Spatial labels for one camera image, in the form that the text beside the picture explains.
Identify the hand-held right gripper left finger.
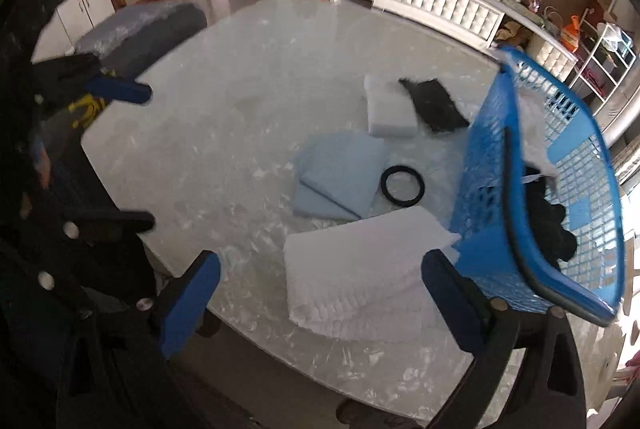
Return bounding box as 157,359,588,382
55,250,222,429

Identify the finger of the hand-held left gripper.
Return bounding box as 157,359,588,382
32,53,153,106
30,209,157,306

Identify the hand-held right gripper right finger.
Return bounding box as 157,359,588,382
421,250,587,429

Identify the white towel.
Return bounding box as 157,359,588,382
363,75,421,140
283,206,461,344

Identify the blue plastic basket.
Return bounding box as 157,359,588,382
449,46,626,327

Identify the black cloth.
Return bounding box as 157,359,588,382
522,166,578,270

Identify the black rubber ring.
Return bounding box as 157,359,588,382
380,165,426,208

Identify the light blue cloth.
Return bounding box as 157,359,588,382
292,183,362,221
292,131,386,220

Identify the white cloth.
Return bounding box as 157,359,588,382
517,89,561,182

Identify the black fabric piece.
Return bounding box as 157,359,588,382
398,78,471,134

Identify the grey cushioned chair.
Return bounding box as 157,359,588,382
74,2,208,80

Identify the white metal rack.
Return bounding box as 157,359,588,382
567,21,640,110

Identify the orange jug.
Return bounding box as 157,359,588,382
560,14,583,52

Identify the white wall cabinet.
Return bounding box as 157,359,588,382
55,0,113,44

